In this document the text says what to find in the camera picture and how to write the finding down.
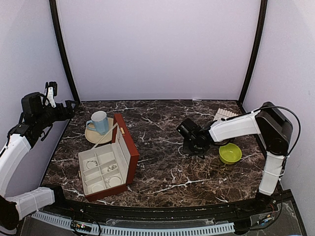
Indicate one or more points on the brown leather jewelry box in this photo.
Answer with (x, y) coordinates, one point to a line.
(119, 158)

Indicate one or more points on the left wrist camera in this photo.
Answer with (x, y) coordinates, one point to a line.
(51, 89)

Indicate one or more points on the silver bangle in box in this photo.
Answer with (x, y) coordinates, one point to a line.
(114, 181)

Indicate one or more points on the black front rail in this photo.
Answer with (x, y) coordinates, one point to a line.
(240, 210)

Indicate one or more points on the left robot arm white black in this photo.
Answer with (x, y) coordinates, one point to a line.
(39, 113)

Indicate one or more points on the black frame post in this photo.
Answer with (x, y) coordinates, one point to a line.
(62, 50)
(254, 53)

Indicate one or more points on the right black frame post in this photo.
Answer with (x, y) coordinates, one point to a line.
(254, 53)

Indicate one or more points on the blue ceramic mug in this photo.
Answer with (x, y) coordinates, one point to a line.
(98, 122)

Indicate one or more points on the left black frame post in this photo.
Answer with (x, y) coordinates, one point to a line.
(62, 50)

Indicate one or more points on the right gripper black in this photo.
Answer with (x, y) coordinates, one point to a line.
(186, 150)

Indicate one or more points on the green plastic bowl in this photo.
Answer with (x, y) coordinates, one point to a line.
(230, 154)

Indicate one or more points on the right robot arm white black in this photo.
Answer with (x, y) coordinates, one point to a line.
(268, 121)

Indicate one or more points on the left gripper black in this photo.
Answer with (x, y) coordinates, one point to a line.
(64, 116)

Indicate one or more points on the beige saucer plate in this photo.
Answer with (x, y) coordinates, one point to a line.
(94, 137)

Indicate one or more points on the beige jewelry tray insert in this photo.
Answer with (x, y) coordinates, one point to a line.
(223, 114)

